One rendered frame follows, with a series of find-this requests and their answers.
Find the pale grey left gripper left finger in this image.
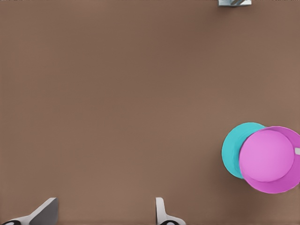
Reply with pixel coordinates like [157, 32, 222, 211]
[0, 197, 59, 225]

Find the silver frame post foot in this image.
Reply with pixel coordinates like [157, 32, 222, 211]
[218, 0, 252, 7]

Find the pink plate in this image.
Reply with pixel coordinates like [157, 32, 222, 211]
[239, 126, 300, 194]

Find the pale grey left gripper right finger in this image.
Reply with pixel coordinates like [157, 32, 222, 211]
[155, 197, 187, 225]

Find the blue plate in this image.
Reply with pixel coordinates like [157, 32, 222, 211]
[221, 121, 267, 180]

